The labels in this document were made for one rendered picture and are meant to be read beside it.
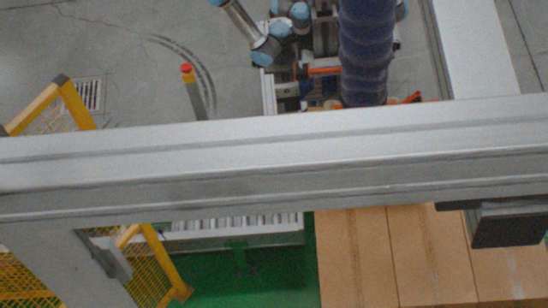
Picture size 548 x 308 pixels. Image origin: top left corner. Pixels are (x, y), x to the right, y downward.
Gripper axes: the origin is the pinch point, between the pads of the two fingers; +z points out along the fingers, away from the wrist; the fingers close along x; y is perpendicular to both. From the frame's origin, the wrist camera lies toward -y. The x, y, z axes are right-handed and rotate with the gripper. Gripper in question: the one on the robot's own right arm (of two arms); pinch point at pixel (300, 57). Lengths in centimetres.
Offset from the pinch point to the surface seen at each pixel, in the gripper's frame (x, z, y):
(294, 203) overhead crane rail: -182, -182, 6
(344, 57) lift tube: -31, -34, 21
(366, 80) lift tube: -36, -23, 30
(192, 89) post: 17, 43, -65
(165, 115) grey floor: 63, 130, -104
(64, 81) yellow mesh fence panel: -74, -80, -80
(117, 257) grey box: -123, -37, -67
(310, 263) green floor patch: -57, 130, -1
